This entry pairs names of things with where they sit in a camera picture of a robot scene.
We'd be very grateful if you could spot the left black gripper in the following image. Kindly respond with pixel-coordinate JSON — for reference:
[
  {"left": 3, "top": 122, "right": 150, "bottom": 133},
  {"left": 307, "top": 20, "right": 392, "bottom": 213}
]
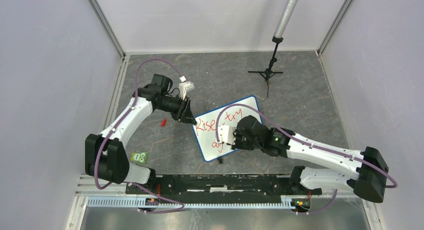
[{"left": 156, "top": 94, "right": 197, "bottom": 125}]

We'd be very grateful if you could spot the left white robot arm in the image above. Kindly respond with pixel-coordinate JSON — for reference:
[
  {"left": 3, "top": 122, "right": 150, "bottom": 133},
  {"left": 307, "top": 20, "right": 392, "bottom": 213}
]
[{"left": 84, "top": 74, "right": 197, "bottom": 194}]

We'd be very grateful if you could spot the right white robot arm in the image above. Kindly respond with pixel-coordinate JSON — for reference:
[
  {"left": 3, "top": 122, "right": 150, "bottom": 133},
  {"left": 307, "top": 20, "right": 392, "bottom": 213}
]
[{"left": 219, "top": 115, "right": 389, "bottom": 203}]

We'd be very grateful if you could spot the black tripod stand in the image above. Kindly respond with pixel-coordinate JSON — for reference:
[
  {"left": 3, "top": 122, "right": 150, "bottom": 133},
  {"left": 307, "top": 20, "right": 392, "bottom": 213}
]
[{"left": 248, "top": 37, "right": 284, "bottom": 98}]

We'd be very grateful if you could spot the green toy eraser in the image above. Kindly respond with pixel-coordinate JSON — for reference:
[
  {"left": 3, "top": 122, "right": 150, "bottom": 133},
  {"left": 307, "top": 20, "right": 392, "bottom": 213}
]
[{"left": 130, "top": 151, "right": 148, "bottom": 164}]

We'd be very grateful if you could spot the grey pole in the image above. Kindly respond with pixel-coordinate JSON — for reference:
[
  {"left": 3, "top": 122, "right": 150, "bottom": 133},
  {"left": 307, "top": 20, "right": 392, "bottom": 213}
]
[{"left": 272, "top": 0, "right": 298, "bottom": 43}]

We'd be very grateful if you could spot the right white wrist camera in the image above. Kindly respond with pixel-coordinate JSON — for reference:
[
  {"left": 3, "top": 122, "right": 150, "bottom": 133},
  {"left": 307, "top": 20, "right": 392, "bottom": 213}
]
[{"left": 217, "top": 125, "right": 236, "bottom": 145}]

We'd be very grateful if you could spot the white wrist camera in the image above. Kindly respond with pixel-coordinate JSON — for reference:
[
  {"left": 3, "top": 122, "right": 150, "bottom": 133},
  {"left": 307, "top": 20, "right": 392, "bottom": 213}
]
[
  {"left": 178, "top": 76, "right": 195, "bottom": 100},
  {"left": 217, "top": 125, "right": 236, "bottom": 145}
]

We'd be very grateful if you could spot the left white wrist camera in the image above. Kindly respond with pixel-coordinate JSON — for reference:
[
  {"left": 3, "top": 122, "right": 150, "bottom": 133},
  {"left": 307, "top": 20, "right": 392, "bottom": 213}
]
[{"left": 178, "top": 76, "right": 195, "bottom": 100}]

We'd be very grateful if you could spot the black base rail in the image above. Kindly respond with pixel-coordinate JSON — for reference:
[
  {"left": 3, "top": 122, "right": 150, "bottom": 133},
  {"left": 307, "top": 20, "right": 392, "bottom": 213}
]
[{"left": 143, "top": 174, "right": 322, "bottom": 204}]

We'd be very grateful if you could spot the slotted cable duct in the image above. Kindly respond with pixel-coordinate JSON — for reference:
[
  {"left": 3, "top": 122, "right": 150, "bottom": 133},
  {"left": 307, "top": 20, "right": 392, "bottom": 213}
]
[{"left": 87, "top": 196, "right": 295, "bottom": 210}]

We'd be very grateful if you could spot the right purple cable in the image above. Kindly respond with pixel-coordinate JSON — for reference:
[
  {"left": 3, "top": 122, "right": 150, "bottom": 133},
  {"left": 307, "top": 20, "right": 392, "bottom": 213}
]
[{"left": 215, "top": 103, "right": 398, "bottom": 216}]

